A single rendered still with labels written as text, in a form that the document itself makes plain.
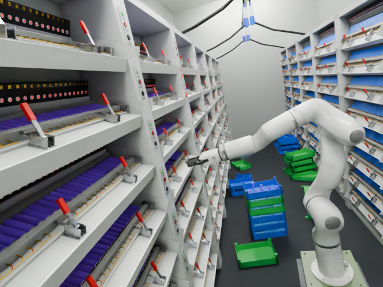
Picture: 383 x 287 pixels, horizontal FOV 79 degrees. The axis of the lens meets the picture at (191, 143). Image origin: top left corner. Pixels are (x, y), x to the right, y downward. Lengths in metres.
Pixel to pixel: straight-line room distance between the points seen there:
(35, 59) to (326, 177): 1.14
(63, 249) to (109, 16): 0.71
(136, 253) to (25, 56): 0.59
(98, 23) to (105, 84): 0.20
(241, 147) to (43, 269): 0.83
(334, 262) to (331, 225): 0.26
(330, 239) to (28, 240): 1.19
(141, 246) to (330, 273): 0.99
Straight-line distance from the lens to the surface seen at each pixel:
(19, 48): 0.54
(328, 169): 1.21
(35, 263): 0.55
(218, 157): 1.09
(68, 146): 0.55
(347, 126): 1.11
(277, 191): 2.10
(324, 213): 1.22
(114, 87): 0.91
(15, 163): 0.47
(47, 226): 0.59
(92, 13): 0.96
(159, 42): 1.59
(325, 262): 1.44
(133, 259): 0.79
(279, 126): 1.08
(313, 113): 1.11
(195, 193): 1.52
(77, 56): 0.66
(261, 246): 2.22
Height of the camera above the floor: 1.41
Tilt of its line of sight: 13 degrees down
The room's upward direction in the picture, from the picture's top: 12 degrees counter-clockwise
